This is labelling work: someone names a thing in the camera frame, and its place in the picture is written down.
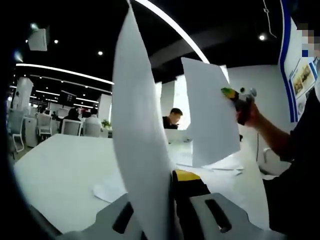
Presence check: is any group of white office chairs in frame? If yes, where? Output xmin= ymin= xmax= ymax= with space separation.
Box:
xmin=7 ymin=109 xmax=103 ymax=153

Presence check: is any pile of white printing papers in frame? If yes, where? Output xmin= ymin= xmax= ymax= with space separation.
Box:
xmin=92 ymin=149 xmax=246 ymax=203

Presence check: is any long straight ceiling light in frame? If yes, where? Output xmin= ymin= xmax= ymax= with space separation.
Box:
xmin=134 ymin=0 xmax=211 ymax=65

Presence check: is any white printing paper sheet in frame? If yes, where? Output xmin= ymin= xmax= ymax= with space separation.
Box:
xmin=180 ymin=56 xmax=241 ymax=168

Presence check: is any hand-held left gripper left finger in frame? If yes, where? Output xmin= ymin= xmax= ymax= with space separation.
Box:
xmin=56 ymin=193 xmax=148 ymax=240

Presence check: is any white table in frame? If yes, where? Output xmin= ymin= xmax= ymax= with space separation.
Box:
xmin=13 ymin=133 xmax=271 ymax=240

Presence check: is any ceiling air conditioner unit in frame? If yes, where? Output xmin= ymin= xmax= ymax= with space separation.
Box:
xmin=27 ymin=27 xmax=48 ymax=52

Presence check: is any person's right hand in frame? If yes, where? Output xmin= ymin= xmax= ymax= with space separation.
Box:
xmin=243 ymin=102 xmax=264 ymax=129

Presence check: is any long curved ceiling light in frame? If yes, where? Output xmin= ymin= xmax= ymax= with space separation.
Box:
xmin=15 ymin=63 xmax=115 ymax=85

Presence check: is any white printing paper bundle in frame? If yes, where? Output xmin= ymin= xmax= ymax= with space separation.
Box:
xmin=111 ymin=0 xmax=176 ymax=240

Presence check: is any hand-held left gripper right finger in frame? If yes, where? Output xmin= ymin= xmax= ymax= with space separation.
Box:
xmin=171 ymin=169 xmax=286 ymax=240

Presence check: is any small dark hanging screen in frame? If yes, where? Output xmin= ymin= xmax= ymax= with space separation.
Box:
xmin=61 ymin=91 xmax=77 ymax=103

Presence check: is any blue white wall poster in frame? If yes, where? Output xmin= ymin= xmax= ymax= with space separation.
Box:
xmin=278 ymin=0 xmax=320 ymax=124

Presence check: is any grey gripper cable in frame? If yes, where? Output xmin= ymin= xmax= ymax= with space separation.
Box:
xmin=254 ymin=129 xmax=261 ymax=161

